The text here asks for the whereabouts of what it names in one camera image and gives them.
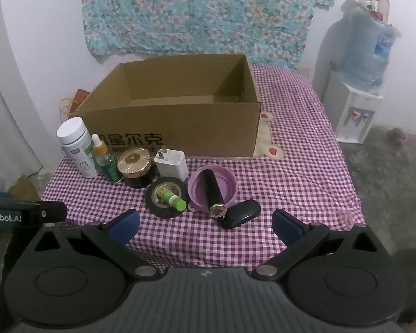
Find black tape roll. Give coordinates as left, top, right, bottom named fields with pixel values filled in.
left=146, top=177, right=191, bottom=219

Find black cylindrical flashlight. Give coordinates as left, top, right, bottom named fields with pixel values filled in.
left=202, top=169, right=227, bottom=219

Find white plastic bottle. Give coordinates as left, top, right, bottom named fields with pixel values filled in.
left=57, top=117, right=102, bottom=178

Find brown cardboard box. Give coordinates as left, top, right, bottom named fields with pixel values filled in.
left=68, top=53, right=262, bottom=158

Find purple checkered tablecloth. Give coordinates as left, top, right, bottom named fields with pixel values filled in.
left=42, top=63, right=366, bottom=271

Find green lip balm tube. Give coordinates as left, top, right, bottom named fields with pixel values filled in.
left=154, top=185, right=188, bottom=213

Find black oval case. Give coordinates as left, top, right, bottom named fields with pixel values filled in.
left=222, top=199, right=262, bottom=229

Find brown cardboard piece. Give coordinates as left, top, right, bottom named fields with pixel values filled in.
left=9, top=175, right=40, bottom=202

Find teal floral cloth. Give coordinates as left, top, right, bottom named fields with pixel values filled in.
left=80, top=0, right=336, bottom=72

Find white water dispenser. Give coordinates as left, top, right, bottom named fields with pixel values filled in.
left=324, top=71, right=385, bottom=145

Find gold lid cosmetic jar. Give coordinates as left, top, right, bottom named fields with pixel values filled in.
left=118, top=147, right=156, bottom=190

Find white charger plug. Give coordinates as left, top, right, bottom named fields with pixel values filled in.
left=154, top=147, right=189, bottom=181

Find blue water jug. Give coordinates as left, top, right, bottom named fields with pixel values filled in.
left=340, top=5, right=401, bottom=89

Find red gift bag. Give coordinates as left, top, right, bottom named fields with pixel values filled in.
left=58, top=89, right=91, bottom=117

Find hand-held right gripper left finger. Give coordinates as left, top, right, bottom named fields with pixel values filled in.
left=24, top=209, right=162, bottom=282

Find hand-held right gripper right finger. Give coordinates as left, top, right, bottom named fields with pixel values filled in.
left=251, top=209, right=389, bottom=281

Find green dropper bottle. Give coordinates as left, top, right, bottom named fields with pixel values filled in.
left=92, top=134, right=123, bottom=184

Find purple collapsible cup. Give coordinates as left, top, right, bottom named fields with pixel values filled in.
left=187, top=165, right=239, bottom=213

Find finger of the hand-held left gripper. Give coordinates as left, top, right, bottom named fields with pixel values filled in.
left=32, top=201, right=68, bottom=223

